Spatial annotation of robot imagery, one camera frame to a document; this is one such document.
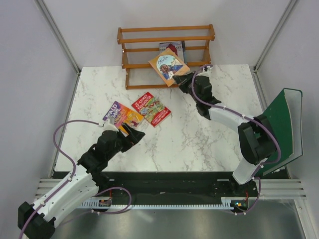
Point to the wooden book rack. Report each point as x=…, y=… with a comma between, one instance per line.
x=140, y=45

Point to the Nineteen Eighty-Four blue book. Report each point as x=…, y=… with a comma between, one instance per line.
x=184, y=58

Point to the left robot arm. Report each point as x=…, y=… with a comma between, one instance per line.
x=40, y=219

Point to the orange Charlie book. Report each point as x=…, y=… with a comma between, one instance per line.
x=167, y=65

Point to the red Treehouse book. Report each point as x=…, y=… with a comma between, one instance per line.
x=151, y=108

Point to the aluminium front rail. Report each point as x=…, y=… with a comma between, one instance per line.
x=271, y=189

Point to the Roald Dahl yellow purple book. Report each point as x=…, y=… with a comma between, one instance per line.
x=122, y=114

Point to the right aluminium frame post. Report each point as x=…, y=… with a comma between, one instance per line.
x=275, y=34

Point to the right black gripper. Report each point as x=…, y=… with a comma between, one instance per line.
x=182, y=80

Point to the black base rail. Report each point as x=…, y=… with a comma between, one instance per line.
x=174, y=187

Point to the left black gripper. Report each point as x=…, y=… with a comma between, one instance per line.
x=133, y=137

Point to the grey red curtain book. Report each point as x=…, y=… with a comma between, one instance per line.
x=177, y=47

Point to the white slotted cable duct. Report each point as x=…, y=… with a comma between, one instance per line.
x=97, y=204

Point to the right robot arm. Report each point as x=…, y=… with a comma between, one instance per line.
x=256, y=137

